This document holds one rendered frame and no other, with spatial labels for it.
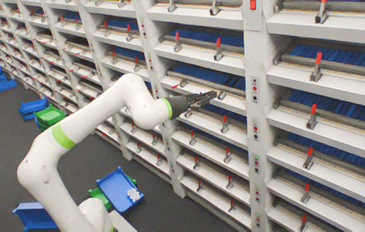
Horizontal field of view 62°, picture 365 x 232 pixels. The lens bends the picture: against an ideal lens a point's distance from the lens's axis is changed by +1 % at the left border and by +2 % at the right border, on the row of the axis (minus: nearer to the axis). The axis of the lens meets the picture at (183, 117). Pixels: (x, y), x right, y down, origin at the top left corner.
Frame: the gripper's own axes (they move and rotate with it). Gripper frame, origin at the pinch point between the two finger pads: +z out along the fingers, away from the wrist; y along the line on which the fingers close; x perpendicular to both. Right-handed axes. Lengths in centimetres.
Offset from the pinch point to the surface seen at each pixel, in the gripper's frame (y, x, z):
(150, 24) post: -45, 27, 1
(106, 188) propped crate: -88, -92, -13
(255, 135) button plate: 20.2, -15.1, 8.4
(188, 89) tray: -21.4, -3.6, 7.4
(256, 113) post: 21.0, -4.3, 6.4
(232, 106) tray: 7.7, -4.9, 6.8
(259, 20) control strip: 23.1, 33.6, -1.6
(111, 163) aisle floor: -125, -98, 13
